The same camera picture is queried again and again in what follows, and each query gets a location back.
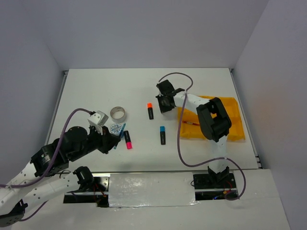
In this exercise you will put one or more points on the orange cap highlighter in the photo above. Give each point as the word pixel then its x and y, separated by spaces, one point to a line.
pixel 150 111

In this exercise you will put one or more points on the blue cap highlighter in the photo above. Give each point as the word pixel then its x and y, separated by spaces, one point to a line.
pixel 162 135

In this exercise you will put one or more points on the blue white tape roll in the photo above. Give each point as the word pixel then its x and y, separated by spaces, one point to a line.
pixel 115 129

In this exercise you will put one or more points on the yellow compartment tray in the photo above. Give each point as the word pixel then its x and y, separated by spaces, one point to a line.
pixel 236 132

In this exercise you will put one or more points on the silver tape roll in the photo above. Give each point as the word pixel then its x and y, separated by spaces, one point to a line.
pixel 118 114

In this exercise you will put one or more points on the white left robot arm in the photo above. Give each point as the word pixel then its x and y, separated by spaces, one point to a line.
pixel 32 187

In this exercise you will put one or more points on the pink cap highlighter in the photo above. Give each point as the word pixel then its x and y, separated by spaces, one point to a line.
pixel 127 140

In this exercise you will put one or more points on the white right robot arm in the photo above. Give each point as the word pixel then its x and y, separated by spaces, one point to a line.
pixel 213 120

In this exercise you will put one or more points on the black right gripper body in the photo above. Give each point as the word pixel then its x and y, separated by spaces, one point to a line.
pixel 164 107

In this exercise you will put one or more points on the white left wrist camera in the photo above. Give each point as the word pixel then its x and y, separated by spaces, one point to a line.
pixel 97 120

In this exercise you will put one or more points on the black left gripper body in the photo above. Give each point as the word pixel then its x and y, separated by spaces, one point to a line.
pixel 100 142

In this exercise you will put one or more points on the blue pen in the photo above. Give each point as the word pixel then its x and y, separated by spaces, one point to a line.
pixel 121 134

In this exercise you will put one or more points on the red pen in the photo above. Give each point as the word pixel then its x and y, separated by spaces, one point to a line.
pixel 190 123

